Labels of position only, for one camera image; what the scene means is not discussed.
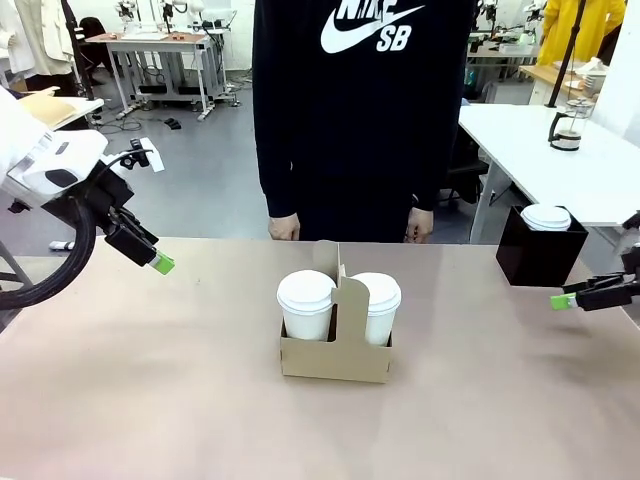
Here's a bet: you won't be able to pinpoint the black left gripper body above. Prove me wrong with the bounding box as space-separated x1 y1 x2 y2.
42 172 135 237

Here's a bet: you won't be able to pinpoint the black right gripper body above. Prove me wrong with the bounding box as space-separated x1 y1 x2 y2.
619 248 640 291

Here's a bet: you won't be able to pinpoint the glass french press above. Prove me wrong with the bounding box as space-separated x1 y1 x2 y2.
547 97 597 153

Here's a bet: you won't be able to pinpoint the white plastic cup lid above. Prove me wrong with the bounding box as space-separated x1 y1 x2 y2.
276 269 338 318
348 271 403 318

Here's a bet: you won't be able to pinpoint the brown cardboard cup carrier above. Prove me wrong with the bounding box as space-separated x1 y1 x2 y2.
278 239 394 385

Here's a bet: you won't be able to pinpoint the person's right forearm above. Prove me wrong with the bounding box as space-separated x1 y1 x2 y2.
253 114 302 219

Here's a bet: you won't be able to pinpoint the person's left forearm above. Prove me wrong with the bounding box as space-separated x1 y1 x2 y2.
407 114 464 212

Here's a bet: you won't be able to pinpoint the person's right hand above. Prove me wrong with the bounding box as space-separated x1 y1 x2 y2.
267 211 302 243

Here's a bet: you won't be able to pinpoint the person's left hand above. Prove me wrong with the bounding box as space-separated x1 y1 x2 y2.
405 205 436 245

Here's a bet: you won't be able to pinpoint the black square box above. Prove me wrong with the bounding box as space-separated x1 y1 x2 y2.
494 203 590 288

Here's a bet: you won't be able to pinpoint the stack of white lids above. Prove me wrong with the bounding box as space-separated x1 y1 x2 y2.
519 202 573 233

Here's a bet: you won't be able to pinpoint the white table with envelope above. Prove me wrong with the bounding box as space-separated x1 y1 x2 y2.
14 89 106 134

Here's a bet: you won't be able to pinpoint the brown paper envelope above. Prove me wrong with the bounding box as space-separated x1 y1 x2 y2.
16 86 77 127

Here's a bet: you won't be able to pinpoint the black tripod pole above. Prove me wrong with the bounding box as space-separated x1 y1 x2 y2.
59 0 97 102
545 0 589 109

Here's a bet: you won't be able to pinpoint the white side table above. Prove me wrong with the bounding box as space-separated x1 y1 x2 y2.
456 101 640 247

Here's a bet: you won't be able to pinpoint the white lab workbench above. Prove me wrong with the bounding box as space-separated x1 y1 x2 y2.
83 30 227 122

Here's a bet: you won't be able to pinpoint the black office chair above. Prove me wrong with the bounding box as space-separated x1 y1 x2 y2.
438 133 490 204

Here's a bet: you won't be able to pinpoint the white hanging coats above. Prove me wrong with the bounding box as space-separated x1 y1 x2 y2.
0 0 77 79

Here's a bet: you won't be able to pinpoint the stacked white bowls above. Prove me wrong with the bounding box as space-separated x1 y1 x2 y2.
581 68 607 99

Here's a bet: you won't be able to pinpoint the wooden top table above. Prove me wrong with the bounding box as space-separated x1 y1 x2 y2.
518 60 609 107

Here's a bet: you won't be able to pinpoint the person in black hoodie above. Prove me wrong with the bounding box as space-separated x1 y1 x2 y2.
252 0 474 244

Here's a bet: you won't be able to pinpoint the person in yellow coat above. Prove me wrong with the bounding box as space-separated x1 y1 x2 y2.
537 0 627 69

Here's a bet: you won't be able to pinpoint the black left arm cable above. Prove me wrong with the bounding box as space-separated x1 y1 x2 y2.
0 197 97 312

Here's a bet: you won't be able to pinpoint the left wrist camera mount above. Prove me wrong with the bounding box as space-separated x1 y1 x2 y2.
118 136 167 175

